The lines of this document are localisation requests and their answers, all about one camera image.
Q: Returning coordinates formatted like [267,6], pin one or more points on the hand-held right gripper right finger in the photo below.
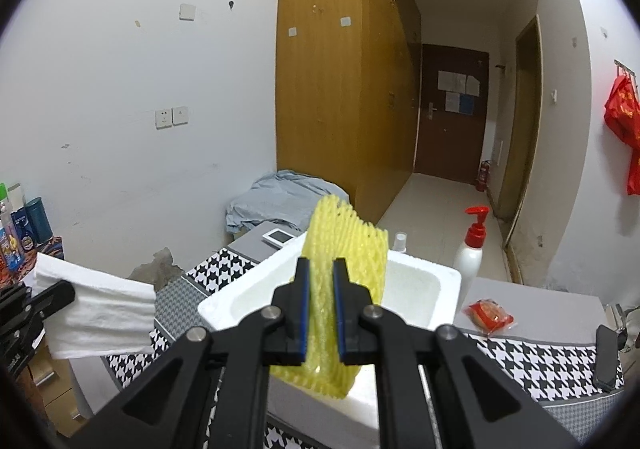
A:
[338,309]

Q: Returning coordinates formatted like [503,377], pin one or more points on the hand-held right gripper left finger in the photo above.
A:
[302,309]

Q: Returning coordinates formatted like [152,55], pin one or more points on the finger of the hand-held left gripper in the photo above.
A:
[52,296]

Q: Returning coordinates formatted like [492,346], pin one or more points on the white towel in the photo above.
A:
[100,309]

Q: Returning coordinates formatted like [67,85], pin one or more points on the yellow foam fruit net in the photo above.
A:
[345,239]

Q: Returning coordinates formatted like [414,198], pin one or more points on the white foam box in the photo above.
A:
[420,289]

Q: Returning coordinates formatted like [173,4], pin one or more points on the white digital device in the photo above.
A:
[278,237]

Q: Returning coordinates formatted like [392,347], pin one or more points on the small clear bottle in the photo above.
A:
[400,243]

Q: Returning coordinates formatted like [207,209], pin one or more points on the blue-grey cloth pile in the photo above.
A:
[285,196]

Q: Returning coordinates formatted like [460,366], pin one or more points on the small green packet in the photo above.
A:
[489,315]

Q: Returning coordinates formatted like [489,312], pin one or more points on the red fire extinguisher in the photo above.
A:
[482,176]

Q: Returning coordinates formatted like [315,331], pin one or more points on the dark brown entrance door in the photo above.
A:
[450,144]

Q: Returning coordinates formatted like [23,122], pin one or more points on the houndstooth tablecloth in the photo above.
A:
[540,364]

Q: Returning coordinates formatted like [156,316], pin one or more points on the wooden wardrobe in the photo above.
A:
[325,94]

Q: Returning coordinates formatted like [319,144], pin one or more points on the white paper notice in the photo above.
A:
[473,84]
[451,101]
[451,80]

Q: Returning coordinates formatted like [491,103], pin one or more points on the blue paper notice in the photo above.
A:
[466,105]

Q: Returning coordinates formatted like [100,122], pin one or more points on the light wooden side door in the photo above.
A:
[520,139]

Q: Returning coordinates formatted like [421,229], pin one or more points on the black phone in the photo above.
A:
[606,359]

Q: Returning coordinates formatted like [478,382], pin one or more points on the red plastic bag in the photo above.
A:
[622,114]

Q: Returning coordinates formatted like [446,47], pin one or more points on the white wall socket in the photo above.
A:
[163,118]

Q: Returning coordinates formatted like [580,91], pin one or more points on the white blank wall plate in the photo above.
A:
[187,12]

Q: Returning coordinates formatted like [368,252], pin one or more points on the wall hook rack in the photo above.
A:
[625,66]

